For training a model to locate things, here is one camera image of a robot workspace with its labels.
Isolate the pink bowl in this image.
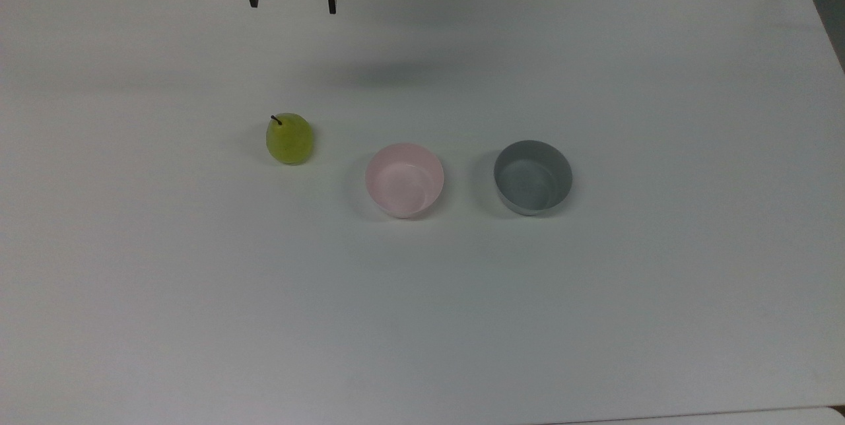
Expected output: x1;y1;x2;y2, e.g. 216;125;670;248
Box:
365;143;445;219

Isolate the green pear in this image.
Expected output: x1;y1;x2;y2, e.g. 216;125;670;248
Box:
265;113;314;166

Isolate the grey bowl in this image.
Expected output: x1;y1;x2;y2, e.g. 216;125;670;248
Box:
493;140;573;217

